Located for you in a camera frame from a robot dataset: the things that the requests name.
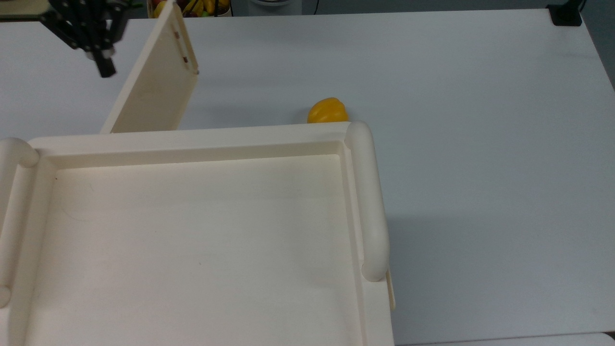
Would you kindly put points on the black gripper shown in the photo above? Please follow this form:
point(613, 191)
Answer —
point(84, 21)

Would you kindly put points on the cream wooden cabinet door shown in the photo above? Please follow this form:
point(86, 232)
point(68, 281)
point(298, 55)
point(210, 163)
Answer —
point(153, 91)

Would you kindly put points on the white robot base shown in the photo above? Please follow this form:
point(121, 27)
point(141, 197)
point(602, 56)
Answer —
point(275, 6)

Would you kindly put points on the yellow toy fruit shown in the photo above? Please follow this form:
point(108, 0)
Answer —
point(157, 8)

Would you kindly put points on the wooden side table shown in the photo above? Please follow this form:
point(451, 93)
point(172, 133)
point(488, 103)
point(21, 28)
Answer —
point(21, 8)

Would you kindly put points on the yellow toy banana bunch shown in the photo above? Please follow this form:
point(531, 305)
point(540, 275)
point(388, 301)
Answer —
point(194, 6)

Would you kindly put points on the fruit basket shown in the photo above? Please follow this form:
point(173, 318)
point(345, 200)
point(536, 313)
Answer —
point(216, 11)

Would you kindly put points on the yellow bell pepper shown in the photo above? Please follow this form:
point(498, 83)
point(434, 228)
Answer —
point(327, 111)

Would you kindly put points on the black table clamp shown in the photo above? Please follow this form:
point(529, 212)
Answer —
point(565, 15)

